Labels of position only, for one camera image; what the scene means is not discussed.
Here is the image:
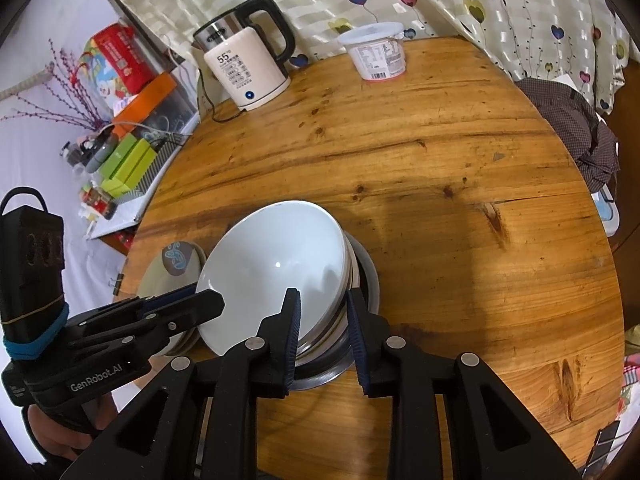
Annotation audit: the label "grey handheld device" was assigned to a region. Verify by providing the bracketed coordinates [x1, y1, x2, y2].
[82, 132, 118, 170]

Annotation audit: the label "red printed package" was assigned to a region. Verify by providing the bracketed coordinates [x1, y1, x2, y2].
[82, 22, 161, 97]

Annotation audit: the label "lime green box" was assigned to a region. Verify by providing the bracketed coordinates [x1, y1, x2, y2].
[107, 136, 157, 197]

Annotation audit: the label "cream electric kettle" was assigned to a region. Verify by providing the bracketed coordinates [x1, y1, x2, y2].
[193, 0, 296, 111]

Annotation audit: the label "clear plastic container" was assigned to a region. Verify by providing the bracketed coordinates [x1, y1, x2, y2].
[142, 95, 201, 138]

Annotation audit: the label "dark checkered cloth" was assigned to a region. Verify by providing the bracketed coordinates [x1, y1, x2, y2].
[515, 77, 622, 196]

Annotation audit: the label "purple dried branches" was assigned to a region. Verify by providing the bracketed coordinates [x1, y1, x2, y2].
[0, 37, 111, 133]

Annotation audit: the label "white plastic tub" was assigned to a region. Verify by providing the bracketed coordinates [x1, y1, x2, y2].
[337, 22, 408, 82]

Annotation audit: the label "black kettle cord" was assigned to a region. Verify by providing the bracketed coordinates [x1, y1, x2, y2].
[196, 67, 248, 123]

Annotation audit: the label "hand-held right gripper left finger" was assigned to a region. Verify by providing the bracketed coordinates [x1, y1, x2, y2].
[62, 287, 304, 480]

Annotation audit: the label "red label jar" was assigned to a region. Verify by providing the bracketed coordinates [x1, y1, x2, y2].
[80, 187, 115, 220]

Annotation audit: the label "person's left hand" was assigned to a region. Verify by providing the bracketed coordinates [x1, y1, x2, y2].
[25, 394, 116, 461]

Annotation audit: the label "orange box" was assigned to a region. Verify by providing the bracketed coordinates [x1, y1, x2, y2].
[112, 72, 178, 123]

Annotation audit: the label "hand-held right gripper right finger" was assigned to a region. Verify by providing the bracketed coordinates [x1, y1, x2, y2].
[346, 289, 583, 480]

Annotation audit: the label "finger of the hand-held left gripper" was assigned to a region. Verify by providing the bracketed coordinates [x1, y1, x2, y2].
[67, 289, 225, 361]
[70, 281, 199, 333]

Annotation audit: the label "grey plate with blue pattern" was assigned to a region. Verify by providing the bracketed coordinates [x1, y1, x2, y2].
[136, 255, 208, 358]
[136, 249, 208, 356]
[150, 241, 207, 306]

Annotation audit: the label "colourful printed cloth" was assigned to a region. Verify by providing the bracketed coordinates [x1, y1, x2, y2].
[617, 324, 640, 423]

